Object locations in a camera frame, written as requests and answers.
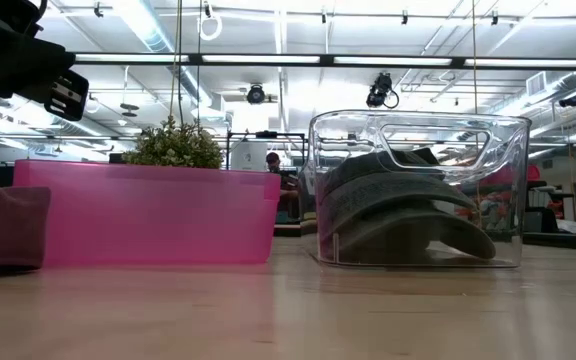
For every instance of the maroon baseball cap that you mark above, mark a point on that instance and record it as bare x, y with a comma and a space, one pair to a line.
3, 225

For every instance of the dark grey baseball cap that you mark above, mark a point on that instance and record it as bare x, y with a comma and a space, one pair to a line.
383, 192
418, 235

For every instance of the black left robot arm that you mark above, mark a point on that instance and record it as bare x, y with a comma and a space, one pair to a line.
10, 11

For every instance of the potted plant with white flowers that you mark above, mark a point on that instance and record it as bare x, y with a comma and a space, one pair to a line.
173, 145

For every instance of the pink translucent plastic bin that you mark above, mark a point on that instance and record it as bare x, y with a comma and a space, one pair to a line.
143, 215

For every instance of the overhead LED light bar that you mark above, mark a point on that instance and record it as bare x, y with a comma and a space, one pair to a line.
268, 59

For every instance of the person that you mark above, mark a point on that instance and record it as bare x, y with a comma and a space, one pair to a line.
273, 162

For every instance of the clear plastic bin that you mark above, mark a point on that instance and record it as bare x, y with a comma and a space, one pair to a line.
510, 200

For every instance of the black overhead camera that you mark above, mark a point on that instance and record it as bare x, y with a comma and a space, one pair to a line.
380, 90

